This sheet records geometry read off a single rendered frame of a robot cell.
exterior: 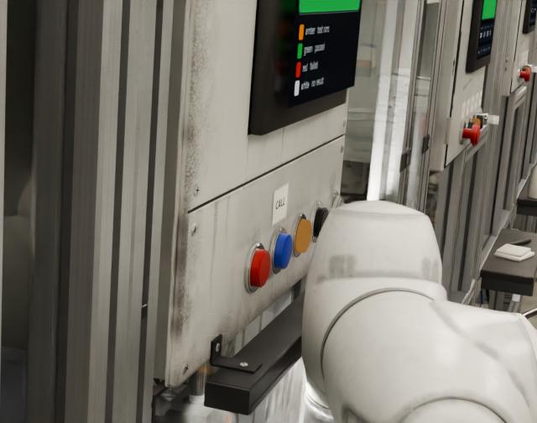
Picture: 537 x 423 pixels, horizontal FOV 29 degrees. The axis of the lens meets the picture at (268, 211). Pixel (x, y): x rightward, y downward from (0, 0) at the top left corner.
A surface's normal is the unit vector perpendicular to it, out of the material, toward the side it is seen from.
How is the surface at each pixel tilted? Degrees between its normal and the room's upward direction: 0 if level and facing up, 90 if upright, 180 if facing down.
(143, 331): 90
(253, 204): 90
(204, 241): 90
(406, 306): 9
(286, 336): 0
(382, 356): 47
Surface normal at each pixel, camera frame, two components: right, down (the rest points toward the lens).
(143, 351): -0.31, 0.19
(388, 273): 0.07, 0.15
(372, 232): -0.20, -0.40
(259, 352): 0.07, -0.97
